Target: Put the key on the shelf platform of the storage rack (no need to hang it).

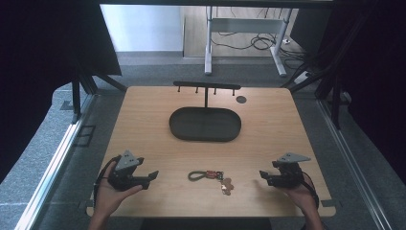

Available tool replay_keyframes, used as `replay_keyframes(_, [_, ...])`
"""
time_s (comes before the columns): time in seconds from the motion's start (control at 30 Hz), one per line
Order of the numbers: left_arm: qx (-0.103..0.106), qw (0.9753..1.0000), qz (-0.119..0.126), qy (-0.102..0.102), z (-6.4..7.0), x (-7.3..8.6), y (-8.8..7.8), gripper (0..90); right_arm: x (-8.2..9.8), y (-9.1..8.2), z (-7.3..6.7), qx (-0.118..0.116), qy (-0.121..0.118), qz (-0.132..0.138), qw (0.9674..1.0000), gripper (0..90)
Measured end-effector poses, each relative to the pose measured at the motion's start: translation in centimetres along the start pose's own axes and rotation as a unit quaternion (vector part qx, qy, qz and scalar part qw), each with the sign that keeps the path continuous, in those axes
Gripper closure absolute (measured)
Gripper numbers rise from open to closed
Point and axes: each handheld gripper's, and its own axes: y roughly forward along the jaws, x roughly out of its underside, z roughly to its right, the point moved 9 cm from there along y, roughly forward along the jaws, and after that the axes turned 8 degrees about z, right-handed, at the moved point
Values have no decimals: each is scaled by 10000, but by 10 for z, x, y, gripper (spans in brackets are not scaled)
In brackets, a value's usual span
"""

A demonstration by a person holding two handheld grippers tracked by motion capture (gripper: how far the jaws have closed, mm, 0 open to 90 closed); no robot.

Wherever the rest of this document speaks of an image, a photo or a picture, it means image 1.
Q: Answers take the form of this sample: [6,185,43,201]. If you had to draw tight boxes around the white metal desk frame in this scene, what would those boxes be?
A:
[204,6,293,78]

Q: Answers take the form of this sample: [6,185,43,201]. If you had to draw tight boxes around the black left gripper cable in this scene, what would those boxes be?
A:
[93,154,123,206]

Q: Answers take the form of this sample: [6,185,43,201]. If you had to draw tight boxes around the white power strip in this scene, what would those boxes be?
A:
[293,71,311,85]

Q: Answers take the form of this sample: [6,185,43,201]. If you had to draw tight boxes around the green loop keychain with charm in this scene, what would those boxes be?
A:
[187,170,235,196]

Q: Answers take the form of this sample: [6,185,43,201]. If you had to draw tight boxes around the person's left hand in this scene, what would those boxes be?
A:
[93,161,144,218]

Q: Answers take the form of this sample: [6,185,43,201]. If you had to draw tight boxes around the person's right hand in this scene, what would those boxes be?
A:
[281,181,318,217]

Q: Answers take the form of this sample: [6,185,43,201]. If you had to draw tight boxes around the black key holder with tray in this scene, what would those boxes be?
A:
[169,80,242,143]

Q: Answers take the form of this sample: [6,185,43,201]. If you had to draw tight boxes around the black floor cables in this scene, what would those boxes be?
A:
[211,7,307,70]

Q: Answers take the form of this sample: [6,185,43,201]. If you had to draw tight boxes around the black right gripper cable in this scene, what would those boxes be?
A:
[301,172,321,210]

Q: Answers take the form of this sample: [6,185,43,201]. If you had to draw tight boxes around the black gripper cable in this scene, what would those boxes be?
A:
[93,154,123,206]
[301,172,321,210]

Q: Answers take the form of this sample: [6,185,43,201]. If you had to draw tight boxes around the aluminium frame rail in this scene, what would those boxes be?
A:
[317,97,392,230]
[13,92,99,230]

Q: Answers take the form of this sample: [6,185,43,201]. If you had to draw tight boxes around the black curtain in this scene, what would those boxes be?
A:
[289,0,406,186]
[0,0,123,185]

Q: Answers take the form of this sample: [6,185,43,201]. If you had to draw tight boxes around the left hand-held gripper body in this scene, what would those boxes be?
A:
[107,149,146,193]

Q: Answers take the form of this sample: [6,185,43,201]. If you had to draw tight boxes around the black metal stand legs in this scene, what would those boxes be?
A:
[70,58,128,125]
[280,12,368,130]

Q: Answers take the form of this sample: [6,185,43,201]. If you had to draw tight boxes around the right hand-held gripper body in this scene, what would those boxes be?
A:
[271,152,312,189]

